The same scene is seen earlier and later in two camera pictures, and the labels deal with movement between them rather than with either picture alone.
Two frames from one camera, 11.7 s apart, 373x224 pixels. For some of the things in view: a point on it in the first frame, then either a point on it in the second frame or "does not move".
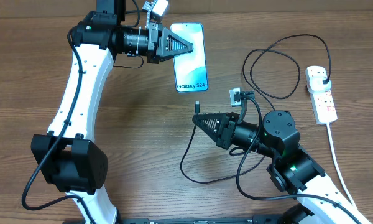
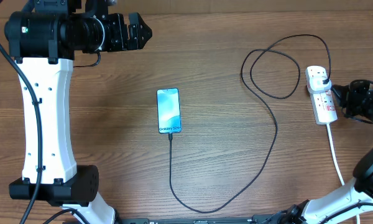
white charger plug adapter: (316, 84) does not move
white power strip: (322, 103) does not move
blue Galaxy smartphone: (190, 68) → (169, 117)
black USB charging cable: (258, 162) → (257, 50)
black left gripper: (155, 30) → (120, 42)
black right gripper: (230, 121) → (343, 94)
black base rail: (263, 219) does not move
